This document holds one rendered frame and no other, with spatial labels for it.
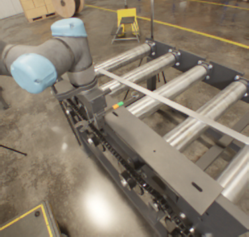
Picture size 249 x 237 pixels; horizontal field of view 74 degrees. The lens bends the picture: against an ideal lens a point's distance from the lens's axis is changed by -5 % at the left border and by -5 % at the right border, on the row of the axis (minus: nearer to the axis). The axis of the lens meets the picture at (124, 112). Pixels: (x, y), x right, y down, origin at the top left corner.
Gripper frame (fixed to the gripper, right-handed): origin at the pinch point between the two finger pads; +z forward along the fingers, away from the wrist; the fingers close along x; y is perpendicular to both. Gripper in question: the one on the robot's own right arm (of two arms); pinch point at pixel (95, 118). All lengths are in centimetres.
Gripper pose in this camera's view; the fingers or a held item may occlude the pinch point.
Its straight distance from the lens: 60.0
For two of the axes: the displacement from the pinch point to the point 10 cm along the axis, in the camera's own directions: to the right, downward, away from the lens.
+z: 1.0, 7.1, 6.9
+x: -6.1, -5.1, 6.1
